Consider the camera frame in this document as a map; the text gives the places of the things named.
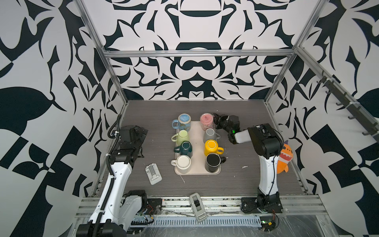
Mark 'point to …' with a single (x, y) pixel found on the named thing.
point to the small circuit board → (267, 223)
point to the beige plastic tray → (198, 158)
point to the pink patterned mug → (207, 121)
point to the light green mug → (181, 136)
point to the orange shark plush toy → (285, 156)
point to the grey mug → (210, 134)
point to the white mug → (182, 163)
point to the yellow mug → (211, 146)
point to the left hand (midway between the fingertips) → (141, 130)
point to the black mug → (213, 161)
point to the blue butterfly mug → (183, 122)
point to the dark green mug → (185, 148)
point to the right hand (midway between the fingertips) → (213, 111)
